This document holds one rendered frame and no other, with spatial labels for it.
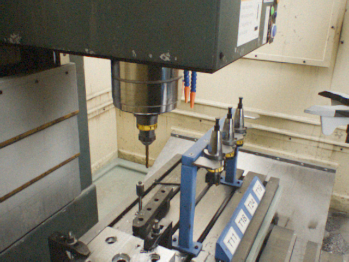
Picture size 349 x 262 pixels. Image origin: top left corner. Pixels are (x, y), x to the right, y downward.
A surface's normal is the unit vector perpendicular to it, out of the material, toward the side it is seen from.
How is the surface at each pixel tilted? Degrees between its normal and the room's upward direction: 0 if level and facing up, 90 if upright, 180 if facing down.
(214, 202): 0
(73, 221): 90
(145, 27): 90
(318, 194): 24
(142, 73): 90
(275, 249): 7
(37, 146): 90
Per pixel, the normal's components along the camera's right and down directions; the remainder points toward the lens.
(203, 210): 0.03, -0.93
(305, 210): -0.16, -0.71
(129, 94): -0.37, 0.34
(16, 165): 0.89, 0.19
